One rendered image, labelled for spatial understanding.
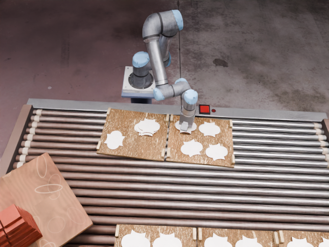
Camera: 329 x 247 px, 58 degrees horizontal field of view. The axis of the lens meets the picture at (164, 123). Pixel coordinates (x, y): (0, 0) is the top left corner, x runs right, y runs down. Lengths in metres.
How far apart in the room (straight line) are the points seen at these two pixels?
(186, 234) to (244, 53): 2.90
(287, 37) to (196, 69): 1.51
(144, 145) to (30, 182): 0.66
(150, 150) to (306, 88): 2.53
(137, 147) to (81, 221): 0.56
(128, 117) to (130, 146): 0.23
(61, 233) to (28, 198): 0.26
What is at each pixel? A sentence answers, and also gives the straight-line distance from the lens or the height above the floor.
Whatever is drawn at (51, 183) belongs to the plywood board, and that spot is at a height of 1.04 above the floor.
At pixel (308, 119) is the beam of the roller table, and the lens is 2.26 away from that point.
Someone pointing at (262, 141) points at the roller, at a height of 0.92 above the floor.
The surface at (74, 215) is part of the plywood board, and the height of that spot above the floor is 1.04.
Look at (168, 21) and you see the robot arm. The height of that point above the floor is 1.50.
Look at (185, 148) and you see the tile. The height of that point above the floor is 0.94.
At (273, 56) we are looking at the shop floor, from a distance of 4.17.
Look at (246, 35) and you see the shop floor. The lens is 4.39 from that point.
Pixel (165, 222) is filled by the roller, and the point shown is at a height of 0.92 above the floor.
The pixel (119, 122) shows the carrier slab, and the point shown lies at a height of 0.94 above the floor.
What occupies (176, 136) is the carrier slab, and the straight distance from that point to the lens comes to 1.87.
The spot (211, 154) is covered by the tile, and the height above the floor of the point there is 0.94.
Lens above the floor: 2.48
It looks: 53 degrees down
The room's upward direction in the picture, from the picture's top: 5 degrees clockwise
